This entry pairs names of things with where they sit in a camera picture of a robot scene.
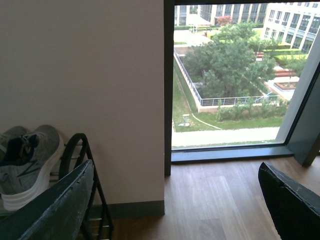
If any grey knit sneaker white sole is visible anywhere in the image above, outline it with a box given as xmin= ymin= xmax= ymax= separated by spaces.
xmin=0 ymin=126 xmax=28 ymax=162
xmin=0 ymin=125 xmax=64 ymax=212

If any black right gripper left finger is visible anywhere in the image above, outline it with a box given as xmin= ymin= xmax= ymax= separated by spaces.
xmin=0 ymin=160 xmax=94 ymax=240

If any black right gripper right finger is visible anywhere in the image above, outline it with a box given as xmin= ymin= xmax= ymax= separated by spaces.
xmin=258 ymin=162 xmax=320 ymax=240

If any black metal shoe rack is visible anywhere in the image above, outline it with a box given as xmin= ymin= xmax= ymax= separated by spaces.
xmin=0 ymin=132 xmax=114 ymax=240

